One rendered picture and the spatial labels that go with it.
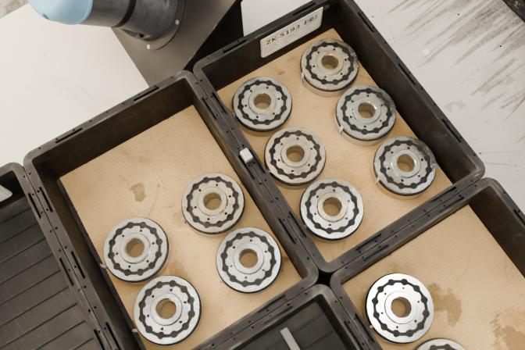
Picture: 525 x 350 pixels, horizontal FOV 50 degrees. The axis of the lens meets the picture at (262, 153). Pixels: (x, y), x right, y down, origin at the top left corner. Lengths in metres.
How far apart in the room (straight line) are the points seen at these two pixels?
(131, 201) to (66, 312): 0.20
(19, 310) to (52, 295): 0.06
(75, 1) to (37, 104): 0.34
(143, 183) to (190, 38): 0.28
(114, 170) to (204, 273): 0.24
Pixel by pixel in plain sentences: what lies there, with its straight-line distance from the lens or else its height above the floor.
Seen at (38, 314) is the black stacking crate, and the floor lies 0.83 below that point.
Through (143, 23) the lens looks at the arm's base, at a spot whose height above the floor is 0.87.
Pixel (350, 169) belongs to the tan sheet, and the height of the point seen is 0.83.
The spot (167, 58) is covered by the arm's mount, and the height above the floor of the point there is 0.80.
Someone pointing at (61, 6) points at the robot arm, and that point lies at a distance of 0.97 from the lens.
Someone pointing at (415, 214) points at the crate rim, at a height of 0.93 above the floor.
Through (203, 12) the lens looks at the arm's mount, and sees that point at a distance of 1.04.
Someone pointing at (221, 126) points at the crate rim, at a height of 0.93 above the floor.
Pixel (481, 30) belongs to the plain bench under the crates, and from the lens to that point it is 1.31.
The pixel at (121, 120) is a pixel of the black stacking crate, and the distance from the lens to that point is 0.95.
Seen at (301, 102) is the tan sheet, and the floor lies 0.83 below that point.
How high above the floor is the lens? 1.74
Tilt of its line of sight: 70 degrees down
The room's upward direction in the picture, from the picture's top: 3 degrees counter-clockwise
